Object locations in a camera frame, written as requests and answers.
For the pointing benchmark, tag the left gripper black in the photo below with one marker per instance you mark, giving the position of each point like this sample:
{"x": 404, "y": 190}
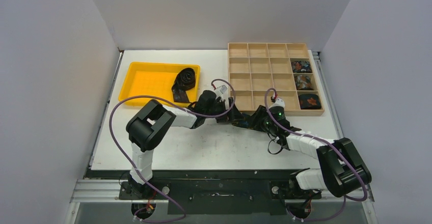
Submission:
{"x": 232, "y": 114}

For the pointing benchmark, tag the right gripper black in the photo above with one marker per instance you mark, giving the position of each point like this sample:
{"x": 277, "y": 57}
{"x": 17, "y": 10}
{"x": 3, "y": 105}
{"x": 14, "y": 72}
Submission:
{"x": 258, "y": 120}

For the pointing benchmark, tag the blue yellow floral tie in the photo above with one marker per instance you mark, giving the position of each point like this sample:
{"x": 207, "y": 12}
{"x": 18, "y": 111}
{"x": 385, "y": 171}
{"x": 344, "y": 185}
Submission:
{"x": 242, "y": 121}

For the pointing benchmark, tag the wooden compartment box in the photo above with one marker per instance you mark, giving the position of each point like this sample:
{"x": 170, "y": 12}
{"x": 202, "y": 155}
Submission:
{"x": 255, "y": 67}

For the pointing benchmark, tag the yellow plastic tray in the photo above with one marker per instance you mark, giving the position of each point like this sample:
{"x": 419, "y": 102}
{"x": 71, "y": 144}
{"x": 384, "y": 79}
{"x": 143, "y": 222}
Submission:
{"x": 157, "y": 79}

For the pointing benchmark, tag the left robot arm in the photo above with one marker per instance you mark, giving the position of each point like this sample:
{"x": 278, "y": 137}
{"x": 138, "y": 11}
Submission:
{"x": 149, "y": 126}

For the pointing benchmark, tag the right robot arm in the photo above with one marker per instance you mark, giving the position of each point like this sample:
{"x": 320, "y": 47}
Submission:
{"x": 341, "y": 168}

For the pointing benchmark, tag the rolled tie bottom slot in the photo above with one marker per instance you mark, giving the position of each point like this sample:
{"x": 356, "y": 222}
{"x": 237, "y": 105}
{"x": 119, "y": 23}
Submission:
{"x": 309, "y": 101}

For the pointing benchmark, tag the rolled tie slot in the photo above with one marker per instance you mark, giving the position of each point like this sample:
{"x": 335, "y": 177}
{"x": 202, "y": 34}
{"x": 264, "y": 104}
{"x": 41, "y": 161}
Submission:
{"x": 301, "y": 66}
{"x": 303, "y": 83}
{"x": 309, "y": 101}

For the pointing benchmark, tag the rolled tie middle slot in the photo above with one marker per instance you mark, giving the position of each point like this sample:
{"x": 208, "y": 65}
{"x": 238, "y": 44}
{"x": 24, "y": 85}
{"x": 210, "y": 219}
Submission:
{"x": 303, "y": 83}

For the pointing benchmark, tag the black patterned tie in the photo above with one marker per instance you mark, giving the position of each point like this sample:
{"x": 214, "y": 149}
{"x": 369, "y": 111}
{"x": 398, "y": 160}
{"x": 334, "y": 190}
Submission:
{"x": 184, "y": 81}

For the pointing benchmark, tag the rolled tie top slot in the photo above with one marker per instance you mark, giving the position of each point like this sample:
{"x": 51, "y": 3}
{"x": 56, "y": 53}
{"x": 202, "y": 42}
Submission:
{"x": 301, "y": 66}

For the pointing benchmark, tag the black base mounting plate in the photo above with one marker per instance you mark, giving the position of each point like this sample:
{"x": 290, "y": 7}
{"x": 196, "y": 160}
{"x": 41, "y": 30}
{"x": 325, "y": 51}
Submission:
{"x": 232, "y": 192}

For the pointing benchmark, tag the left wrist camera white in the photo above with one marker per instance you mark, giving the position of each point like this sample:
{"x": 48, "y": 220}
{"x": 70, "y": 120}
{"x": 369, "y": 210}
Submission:
{"x": 220, "y": 93}

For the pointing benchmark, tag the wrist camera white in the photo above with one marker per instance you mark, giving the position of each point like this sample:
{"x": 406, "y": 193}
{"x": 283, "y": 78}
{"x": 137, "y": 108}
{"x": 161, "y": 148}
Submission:
{"x": 277, "y": 102}
{"x": 220, "y": 93}

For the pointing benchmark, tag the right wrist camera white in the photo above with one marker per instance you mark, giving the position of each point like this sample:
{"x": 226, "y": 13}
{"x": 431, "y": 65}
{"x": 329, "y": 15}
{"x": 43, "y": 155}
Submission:
{"x": 277, "y": 102}

